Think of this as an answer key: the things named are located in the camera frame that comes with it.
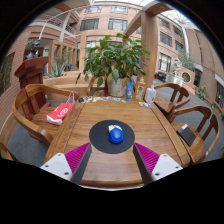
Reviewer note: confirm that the black round mouse pad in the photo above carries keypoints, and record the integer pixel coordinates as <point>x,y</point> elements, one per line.
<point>100,138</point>

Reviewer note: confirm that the yellow flowering plant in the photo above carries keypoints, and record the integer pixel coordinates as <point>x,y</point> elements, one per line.
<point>202,93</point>

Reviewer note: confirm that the small printed cards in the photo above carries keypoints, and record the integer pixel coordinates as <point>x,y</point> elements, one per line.
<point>100,99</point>

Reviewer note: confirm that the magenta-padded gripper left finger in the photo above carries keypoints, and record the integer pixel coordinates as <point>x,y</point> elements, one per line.
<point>58,164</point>

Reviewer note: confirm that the green potted plant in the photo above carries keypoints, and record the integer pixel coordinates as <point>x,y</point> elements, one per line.
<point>115,60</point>

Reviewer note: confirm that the white statue on pedestal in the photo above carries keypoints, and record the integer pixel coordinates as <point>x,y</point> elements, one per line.
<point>177,66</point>

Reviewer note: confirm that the blue and white computer mouse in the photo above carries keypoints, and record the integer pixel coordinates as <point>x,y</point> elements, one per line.
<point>116,136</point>

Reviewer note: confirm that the blue squeeze tube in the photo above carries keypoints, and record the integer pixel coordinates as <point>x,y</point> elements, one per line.
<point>129,91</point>

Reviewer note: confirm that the spiky agave plant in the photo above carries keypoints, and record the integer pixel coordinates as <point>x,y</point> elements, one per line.
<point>58,70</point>

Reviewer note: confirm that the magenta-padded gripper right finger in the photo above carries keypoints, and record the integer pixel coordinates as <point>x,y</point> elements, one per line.
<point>163,165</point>

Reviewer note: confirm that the small clear packet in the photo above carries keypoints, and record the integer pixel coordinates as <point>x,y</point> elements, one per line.
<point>144,104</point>

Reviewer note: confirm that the wooden armchair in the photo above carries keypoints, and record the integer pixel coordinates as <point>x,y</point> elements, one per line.
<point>198,146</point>
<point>30,125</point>
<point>165,105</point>
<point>91,86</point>

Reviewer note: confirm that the yellow dish soap bottle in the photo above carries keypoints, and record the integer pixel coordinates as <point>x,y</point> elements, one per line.
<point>140,91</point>

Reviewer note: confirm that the dark red wooden lectern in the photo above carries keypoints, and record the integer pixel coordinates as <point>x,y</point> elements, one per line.
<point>31,75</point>

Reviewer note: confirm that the white pump bottle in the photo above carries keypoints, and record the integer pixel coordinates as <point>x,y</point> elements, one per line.
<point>150,96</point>

